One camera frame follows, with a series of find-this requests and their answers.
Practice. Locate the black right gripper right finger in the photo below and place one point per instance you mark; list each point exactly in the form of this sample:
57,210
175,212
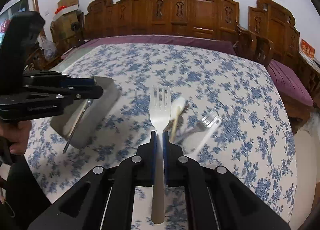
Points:
182,171

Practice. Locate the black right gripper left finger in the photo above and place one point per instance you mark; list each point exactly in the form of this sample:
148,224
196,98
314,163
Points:
137,170

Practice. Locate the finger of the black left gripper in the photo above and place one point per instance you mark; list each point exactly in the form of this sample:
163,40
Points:
68,94
67,81

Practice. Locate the light wooden chopstick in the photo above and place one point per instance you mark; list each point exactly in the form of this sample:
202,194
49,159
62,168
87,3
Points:
174,125

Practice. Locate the steel fork with slim handle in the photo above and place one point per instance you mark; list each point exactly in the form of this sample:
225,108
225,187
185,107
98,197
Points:
205,123

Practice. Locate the white ceramic spoon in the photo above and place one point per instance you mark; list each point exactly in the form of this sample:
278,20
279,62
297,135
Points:
180,101

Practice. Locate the person's left hand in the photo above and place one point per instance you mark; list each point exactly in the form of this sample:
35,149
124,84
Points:
18,135

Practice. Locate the steel utensil in tray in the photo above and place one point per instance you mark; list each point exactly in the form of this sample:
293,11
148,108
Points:
77,121

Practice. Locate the grey metal utensil tray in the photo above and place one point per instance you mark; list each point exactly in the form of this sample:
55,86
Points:
93,116

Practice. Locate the stacked cardboard boxes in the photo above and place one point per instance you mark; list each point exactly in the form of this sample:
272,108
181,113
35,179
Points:
66,24

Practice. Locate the blue floral tablecloth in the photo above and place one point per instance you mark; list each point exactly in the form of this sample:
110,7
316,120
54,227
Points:
227,107

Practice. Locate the purple sofa cushion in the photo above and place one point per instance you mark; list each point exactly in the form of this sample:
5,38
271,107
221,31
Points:
216,45

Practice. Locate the carved wooden sofa back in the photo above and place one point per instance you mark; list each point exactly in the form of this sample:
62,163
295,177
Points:
208,19

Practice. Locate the purple seat cushion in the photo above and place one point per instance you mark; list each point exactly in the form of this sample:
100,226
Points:
287,82

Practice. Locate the carved wooden armchair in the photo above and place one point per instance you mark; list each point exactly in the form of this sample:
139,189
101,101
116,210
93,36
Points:
271,34

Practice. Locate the red sign plaque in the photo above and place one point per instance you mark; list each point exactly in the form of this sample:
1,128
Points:
306,49

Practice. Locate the window with frame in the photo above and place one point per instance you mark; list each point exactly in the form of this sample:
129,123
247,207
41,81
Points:
10,9

